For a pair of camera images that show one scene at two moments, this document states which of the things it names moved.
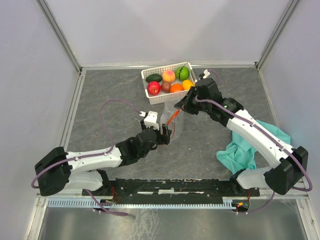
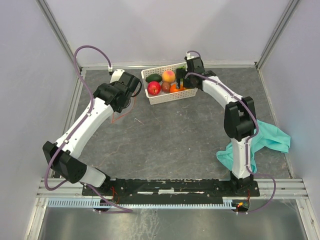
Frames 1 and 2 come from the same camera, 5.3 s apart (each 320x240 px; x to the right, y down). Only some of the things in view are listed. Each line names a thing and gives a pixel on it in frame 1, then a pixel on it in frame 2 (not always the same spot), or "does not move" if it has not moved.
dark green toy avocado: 154,77 does not move
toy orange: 175,87 does not move
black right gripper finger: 183,102 → 180,74
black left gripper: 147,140 → 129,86
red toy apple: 154,87 does not move
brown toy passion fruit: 165,87 does not move
